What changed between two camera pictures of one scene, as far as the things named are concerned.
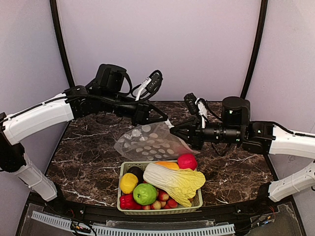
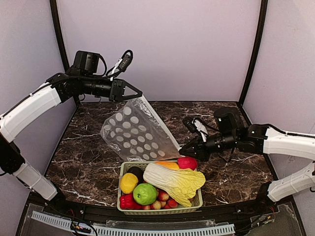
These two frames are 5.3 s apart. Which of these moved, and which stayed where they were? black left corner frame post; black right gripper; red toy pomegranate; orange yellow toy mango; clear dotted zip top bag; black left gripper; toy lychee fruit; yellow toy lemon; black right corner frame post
Moved: black right gripper; black left gripper; clear dotted zip top bag
Stayed: black right corner frame post; toy lychee fruit; black left corner frame post; yellow toy lemon; orange yellow toy mango; red toy pomegranate
